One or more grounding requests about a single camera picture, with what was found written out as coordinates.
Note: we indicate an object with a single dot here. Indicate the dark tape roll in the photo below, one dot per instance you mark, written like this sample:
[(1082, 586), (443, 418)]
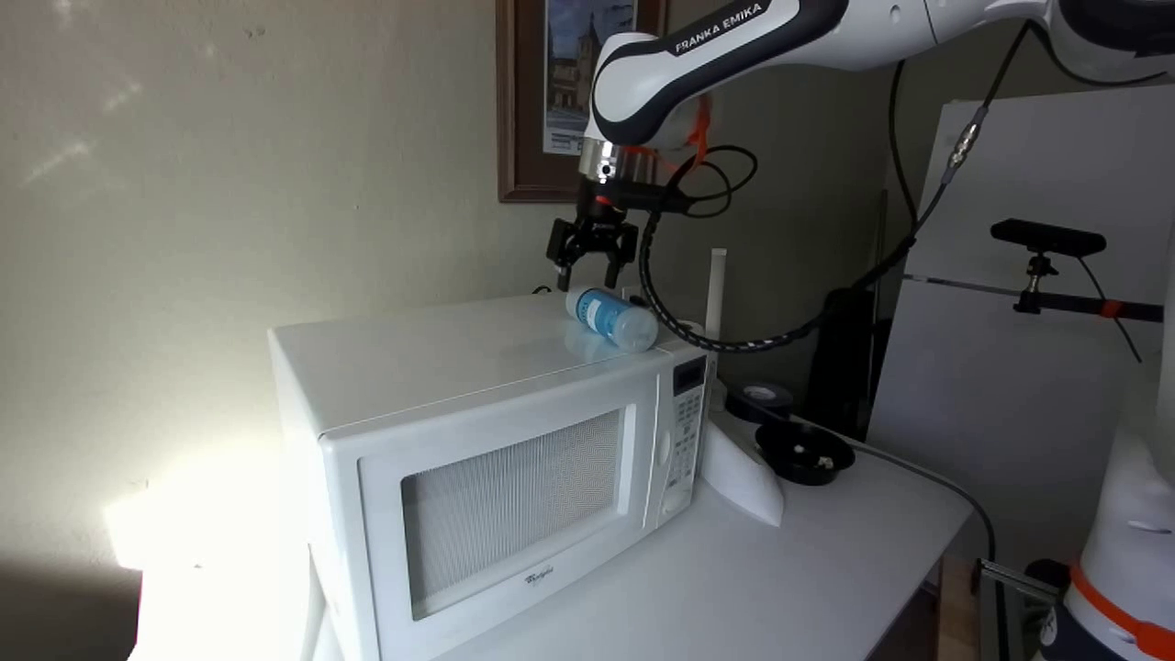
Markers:
[(758, 397)]

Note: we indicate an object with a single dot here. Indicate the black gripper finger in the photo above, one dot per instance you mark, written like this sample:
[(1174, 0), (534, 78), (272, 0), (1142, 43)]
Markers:
[(626, 258), (563, 258)]

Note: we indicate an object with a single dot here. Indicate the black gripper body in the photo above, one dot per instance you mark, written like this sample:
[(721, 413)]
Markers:
[(599, 222)]

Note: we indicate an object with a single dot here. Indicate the black stereo camera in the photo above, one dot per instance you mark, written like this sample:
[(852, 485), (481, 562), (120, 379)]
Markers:
[(1048, 235)]

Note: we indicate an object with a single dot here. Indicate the brown framed wall picture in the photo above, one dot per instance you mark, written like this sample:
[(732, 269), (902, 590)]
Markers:
[(518, 123)]

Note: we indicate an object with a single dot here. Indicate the white box under bowl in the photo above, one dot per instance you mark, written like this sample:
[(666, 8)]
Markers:
[(739, 470)]

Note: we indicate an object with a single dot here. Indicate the black round bowl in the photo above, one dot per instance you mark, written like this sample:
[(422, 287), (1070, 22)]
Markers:
[(802, 455)]

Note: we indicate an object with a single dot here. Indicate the blue bottle with white cap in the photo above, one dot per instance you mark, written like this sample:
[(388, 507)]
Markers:
[(606, 319)]

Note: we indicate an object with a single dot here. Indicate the white board panel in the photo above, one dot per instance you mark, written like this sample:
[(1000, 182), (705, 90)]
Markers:
[(977, 407)]

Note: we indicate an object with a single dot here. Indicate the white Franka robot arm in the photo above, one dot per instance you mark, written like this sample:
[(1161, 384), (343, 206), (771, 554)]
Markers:
[(686, 60)]

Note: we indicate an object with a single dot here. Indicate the white microwave oven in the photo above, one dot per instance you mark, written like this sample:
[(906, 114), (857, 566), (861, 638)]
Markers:
[(490, 490)]

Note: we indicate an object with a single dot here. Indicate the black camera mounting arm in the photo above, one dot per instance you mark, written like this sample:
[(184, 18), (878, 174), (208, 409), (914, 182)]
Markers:
[(1077, 304)]

